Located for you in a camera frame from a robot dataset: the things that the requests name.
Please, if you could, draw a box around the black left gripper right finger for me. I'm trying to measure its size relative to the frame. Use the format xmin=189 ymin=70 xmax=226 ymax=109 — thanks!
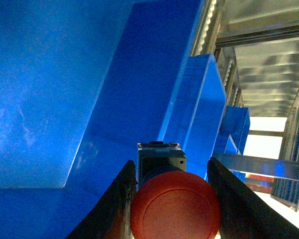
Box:
xmin=207 ymin=157 xmax=299 ymax=239

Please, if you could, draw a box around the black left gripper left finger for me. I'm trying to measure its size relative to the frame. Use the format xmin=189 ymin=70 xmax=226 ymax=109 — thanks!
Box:
xmin=67 ymin=160 xmax=137 ymax=239

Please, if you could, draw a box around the red button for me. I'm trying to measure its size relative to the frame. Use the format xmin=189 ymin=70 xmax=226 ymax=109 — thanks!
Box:
xmin=130 ymin=141 xmax=220 ymax=239

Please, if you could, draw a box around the blue stacked target bin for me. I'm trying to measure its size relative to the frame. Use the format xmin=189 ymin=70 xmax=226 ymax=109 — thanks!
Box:
xmin=0 ymin=0 xmax=222 ymax=239

